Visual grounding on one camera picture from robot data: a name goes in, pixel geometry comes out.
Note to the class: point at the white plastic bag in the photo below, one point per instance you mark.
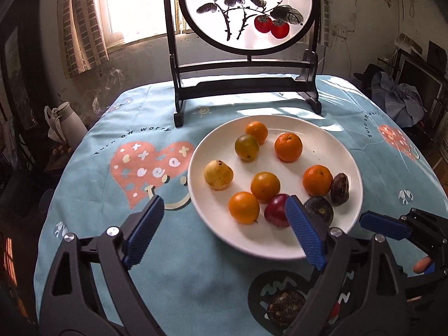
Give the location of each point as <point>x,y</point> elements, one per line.
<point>51,122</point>

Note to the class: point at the bright window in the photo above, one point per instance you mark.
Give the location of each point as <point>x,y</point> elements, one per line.
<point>133,3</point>

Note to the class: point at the orange mandarin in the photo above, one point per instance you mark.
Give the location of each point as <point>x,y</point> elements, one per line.
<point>256,132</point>
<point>288,147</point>
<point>317,180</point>

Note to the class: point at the painted table screen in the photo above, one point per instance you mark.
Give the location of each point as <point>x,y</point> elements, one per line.
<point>245,0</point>

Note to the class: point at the person's right hand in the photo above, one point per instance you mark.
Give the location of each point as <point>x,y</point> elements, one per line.
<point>421,265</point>

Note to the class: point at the wall power outlet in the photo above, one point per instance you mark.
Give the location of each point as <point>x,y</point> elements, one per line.
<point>341,31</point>

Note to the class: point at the brick pattern curtain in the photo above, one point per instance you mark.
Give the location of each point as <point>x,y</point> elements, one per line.
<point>325,14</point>
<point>82,24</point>

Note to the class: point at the dark wooden cabinet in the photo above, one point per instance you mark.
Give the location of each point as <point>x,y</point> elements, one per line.
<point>17,59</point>

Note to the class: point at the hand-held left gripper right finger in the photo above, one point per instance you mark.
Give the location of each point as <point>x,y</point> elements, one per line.
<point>304,231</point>

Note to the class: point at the yellow-green citrus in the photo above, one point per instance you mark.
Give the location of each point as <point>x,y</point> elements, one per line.
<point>246,147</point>

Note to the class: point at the yellow spotted guava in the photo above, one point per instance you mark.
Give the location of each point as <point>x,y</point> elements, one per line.
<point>218,174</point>

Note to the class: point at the leaning picture frames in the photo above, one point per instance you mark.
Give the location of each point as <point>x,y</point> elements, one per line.
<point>425,77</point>

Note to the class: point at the blue cloth pile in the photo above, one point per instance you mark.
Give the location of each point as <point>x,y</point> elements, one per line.
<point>402,101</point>

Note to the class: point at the smooth orange with stem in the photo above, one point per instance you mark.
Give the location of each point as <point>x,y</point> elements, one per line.
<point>244,207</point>

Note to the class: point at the white oval plate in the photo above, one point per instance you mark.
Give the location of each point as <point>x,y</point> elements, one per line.
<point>217,217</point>

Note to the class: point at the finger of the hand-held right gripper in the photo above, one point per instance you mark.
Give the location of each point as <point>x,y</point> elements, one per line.
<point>385,224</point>

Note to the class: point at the large dark red plum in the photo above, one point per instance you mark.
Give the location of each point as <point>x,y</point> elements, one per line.
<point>275,212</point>

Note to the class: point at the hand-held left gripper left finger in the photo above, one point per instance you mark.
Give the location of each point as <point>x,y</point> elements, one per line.
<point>143,232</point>

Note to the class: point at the white jug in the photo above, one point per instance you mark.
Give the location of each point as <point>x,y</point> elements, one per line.
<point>69,126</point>

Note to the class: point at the smooth orange citrus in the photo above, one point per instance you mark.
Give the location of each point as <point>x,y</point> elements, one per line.
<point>265,186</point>

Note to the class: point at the light blue printed tablecloth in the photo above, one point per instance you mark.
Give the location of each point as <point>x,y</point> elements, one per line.
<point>210,287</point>

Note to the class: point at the dark wrinkled passion fruit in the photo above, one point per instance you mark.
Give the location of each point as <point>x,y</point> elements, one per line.
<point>320,210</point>
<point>339,187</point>
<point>287,308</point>

